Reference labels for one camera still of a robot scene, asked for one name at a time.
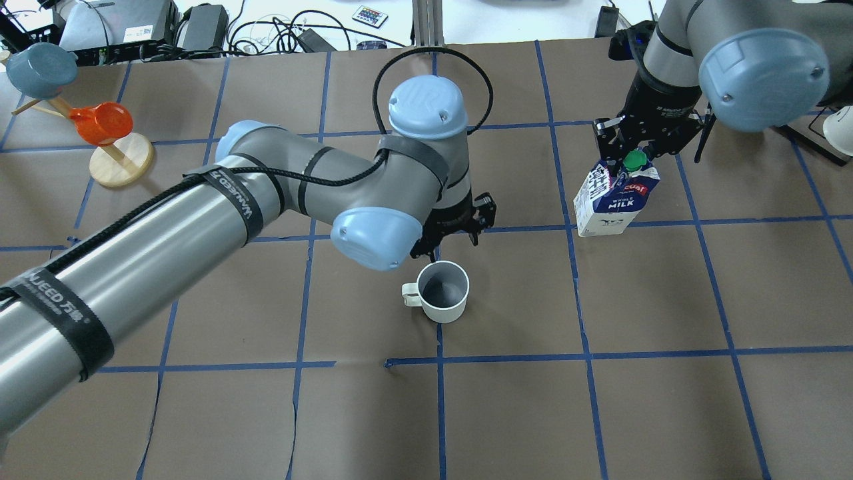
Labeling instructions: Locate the black wire cup rack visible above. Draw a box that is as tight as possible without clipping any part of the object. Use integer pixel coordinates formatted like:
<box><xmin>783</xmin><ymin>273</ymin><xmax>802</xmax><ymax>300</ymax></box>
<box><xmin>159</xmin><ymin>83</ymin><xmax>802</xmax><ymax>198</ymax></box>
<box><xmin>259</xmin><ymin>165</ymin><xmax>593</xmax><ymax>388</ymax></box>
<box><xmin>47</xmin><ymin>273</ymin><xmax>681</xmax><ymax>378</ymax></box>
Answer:
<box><xmin>776</xmin><ymin>125</ymin><xmax>851</xmax><ymax>167</ymax></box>

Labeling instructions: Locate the aluminium frame post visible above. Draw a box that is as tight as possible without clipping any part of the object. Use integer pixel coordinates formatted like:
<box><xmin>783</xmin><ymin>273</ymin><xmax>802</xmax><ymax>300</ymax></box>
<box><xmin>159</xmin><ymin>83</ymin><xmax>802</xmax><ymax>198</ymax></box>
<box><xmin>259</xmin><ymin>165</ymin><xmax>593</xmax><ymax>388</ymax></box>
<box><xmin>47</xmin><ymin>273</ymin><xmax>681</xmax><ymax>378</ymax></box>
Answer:
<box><xmin>411</xmin><ymin>0</ymin><xmax>446</xmax><ymax>47</ymax></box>

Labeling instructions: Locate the small remote control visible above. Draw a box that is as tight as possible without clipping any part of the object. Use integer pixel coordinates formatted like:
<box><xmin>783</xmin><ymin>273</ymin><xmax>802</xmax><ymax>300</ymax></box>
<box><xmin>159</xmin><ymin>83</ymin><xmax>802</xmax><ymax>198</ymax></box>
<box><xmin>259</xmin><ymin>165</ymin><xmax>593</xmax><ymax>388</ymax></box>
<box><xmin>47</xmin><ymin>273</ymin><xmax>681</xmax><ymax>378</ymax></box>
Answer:
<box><xmin>351</xmin><ymin>5</ymin><xmax>388</xmax><ymax>29</ymax></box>

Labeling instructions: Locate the blue mug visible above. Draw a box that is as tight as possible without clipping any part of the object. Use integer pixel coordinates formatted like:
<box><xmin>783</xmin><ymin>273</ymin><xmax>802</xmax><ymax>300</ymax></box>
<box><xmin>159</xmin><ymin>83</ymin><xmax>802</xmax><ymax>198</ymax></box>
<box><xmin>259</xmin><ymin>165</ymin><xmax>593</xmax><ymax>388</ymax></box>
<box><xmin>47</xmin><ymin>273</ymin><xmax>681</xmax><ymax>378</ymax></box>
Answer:
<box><xmin>5</xmin><ymin>42</ymin><xmax>77</xmax><ymax>100</ymax></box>

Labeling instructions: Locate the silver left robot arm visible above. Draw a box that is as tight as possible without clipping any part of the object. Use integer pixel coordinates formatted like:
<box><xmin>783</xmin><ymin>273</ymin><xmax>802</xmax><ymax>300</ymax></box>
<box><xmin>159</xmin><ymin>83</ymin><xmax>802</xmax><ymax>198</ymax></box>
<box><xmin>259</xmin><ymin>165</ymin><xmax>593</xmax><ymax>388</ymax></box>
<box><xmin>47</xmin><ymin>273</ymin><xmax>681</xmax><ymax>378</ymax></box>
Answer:
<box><xmin>1</xmin><ymin>74</ymin><xmax>494</xmax><ymax>447</ymax></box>

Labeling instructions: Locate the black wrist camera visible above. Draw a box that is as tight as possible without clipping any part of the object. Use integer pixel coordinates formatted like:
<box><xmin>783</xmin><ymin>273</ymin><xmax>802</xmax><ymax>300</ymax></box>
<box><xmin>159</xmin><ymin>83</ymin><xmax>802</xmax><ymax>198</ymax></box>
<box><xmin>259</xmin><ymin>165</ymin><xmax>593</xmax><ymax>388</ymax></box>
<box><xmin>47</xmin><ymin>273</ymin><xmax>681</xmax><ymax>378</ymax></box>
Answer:
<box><xmin>607</xmin><ymin>21</ymin><xmax>658</xmax><ymax>61</ymax></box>

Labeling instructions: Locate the white ribbed mug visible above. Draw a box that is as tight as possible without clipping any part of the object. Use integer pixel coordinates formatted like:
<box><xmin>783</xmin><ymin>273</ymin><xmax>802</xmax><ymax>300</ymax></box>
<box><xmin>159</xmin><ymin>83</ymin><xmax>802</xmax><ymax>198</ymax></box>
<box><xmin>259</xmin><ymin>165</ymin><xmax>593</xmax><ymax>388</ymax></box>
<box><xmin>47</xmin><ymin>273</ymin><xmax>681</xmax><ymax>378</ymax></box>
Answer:
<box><xmin>401</xmin><ymin>259</ymin><xmax>471</xmax><ymax>324</ymax></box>

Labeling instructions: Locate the orange cup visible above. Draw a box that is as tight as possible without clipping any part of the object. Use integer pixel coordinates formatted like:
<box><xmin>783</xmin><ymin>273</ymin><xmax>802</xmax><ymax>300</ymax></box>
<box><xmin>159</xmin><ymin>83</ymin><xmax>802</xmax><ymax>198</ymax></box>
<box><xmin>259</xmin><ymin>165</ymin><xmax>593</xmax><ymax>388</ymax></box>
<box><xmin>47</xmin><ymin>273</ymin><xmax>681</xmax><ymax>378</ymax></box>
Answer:
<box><xmin>68</xmin><ymin>101</ymin><xmax>134</xmax><ymax>147</ymax></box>

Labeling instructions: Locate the white cup on rack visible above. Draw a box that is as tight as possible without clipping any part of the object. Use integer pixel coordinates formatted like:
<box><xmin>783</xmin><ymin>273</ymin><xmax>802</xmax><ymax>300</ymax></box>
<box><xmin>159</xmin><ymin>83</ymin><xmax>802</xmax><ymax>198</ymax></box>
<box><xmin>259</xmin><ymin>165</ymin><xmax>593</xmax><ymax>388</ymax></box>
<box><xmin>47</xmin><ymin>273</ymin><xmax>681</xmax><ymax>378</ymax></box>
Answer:
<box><xmin>822</xmin><ymin>105</ymin><xmax>853</xmax><ymax>156</ymax></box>

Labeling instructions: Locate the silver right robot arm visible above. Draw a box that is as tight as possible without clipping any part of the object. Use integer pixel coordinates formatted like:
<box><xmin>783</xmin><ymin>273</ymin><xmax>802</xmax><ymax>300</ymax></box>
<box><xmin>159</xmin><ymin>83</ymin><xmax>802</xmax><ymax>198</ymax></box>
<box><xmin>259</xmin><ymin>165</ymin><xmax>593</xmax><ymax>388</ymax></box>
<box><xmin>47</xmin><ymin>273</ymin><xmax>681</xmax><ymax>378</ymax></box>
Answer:
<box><xmin>594</xmin><ymin>1</ymin><xmax>852</xmax><ymax>167</ymax></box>

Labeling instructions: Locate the wooden mug tree stand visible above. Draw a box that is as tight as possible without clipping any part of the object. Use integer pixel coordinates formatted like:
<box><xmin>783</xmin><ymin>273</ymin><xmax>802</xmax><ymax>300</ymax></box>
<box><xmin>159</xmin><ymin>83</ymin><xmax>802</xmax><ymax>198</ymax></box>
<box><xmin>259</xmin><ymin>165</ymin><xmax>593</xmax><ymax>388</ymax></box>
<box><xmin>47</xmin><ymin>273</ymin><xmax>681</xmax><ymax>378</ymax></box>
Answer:
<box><xmin>10</xmin><ymin>96</ymin><xmax>155</xmax><ymax>189</ymax></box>

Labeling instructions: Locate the black computer box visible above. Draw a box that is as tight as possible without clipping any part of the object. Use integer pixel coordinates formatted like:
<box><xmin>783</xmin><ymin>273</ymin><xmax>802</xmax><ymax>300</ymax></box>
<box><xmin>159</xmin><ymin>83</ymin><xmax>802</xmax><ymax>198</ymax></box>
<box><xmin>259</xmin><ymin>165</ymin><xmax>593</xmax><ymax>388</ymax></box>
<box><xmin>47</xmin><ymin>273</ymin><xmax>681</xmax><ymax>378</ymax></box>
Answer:
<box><xmin>60</xmin><ymin>1</ymin><xmax>181</xmax><ymax>51</ymax></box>

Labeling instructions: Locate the blue white milk carton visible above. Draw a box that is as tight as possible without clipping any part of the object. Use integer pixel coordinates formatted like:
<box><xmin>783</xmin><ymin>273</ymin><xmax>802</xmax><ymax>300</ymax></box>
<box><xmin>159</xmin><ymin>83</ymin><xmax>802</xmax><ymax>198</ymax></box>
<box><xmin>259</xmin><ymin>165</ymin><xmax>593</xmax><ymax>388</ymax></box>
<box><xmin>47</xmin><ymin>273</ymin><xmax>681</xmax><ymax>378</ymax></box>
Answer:
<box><xmin>573</xmin><ymin>149</ymin><xmax>660</xmax><ymax>237</ymax></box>

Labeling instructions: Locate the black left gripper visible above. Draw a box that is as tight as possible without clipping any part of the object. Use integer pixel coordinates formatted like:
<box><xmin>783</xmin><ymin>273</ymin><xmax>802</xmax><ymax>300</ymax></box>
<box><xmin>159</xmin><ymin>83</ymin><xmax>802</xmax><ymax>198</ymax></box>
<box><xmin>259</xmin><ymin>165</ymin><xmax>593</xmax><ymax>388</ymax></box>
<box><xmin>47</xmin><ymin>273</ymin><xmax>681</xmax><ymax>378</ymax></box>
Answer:
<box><xmin>409</xmin><ymin>192</ymin><xmax>497</xmax><ymax>261</ymax></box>

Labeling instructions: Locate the black power adapter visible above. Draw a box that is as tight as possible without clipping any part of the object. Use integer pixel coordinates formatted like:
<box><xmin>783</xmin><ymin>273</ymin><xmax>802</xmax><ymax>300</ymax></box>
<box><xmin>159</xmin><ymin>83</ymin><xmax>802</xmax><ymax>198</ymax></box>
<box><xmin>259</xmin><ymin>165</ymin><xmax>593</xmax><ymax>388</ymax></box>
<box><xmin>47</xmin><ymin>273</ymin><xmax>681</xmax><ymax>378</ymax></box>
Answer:
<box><xmin>177</xmin><ymin>3</ymin><xmax>229</xmax><ymax>51</ymax></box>

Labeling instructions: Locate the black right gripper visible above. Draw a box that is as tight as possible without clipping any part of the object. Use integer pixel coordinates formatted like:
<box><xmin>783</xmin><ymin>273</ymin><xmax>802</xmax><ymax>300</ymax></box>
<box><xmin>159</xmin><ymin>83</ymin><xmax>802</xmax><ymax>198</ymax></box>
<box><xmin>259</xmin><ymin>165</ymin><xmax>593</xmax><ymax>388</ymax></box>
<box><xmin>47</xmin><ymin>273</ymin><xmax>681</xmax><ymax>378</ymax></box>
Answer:
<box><xmin>594</xmin><ymin>70</ymin><xmax>707</xmax><ymax>164</ymax></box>

